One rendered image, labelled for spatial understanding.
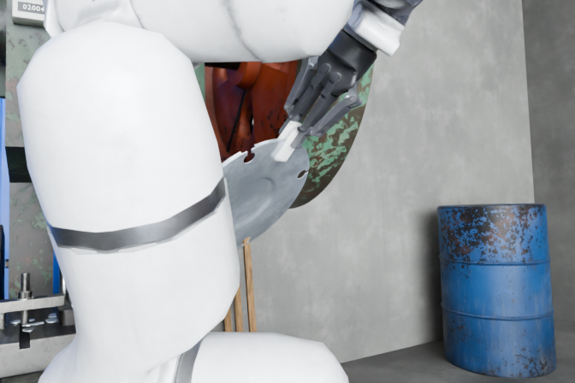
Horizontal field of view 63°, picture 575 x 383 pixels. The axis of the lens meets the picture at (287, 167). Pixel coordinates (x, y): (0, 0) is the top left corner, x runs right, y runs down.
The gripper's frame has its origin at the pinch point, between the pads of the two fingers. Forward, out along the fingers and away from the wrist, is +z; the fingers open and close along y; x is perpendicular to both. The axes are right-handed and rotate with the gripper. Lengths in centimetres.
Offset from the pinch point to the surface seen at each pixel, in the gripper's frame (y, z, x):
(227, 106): 48, 21, -38
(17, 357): 5, 57, 23
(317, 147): 5.4, 3.8, -19.7
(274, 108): 24.3, 6.4, -25.2
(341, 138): 4.0, -0.2, -23.9
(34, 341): 6, 55, 21
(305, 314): 22, 124, -156
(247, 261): 44, 96, -104
